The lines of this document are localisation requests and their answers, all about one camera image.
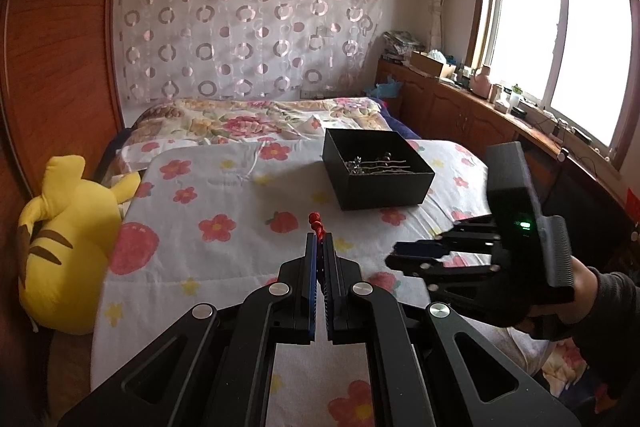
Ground circle print sheer curtain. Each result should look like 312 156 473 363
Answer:
117 0 386 106

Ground silver beaded hairpins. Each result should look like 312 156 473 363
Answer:
344 151 419 177

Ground wooden cabinet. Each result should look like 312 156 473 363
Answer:
375 59 640 229

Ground yellow plush toy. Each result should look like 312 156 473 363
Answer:
17 155 143 336

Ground stack of folded papers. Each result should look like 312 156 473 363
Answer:
382 30 426 60

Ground floral quilt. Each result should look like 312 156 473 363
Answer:
122 97 384 158

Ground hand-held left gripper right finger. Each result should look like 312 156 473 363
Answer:
322 234 583 427

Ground black jewelry box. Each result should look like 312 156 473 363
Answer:
322 128 436 212

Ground window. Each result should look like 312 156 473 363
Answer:
465 0 640 174

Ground strawberry print bed sheet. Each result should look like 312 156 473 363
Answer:
90 138 552 427

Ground wooden wardrobe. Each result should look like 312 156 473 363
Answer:
0 0 134 235

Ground dark blue blanket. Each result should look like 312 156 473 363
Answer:
382 107 422 140

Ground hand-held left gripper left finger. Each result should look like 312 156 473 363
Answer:
57 232 321 427

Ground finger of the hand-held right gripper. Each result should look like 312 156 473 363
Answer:
434 214 501 253
384 239 503 308

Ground person's right forearm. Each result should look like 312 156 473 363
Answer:
570 267 640 400

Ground person's right hand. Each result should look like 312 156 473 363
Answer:
477 254 599 344

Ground white power strip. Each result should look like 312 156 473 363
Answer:
547 119 571 143

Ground teal plastic bag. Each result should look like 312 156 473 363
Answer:
372 76 404 100

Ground cardboard box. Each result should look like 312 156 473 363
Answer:
409 51 451 79

